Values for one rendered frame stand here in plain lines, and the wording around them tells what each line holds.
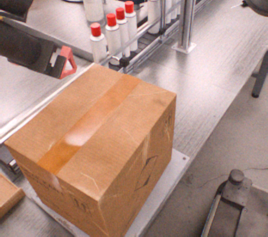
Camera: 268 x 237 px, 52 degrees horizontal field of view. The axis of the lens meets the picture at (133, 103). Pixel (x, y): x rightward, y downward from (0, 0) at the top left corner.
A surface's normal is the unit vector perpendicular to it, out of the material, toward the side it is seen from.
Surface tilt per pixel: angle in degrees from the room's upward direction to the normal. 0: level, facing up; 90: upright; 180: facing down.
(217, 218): 0
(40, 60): 39
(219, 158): 0
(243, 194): 0
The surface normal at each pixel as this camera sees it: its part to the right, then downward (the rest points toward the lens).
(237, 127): -0.05, -0.70
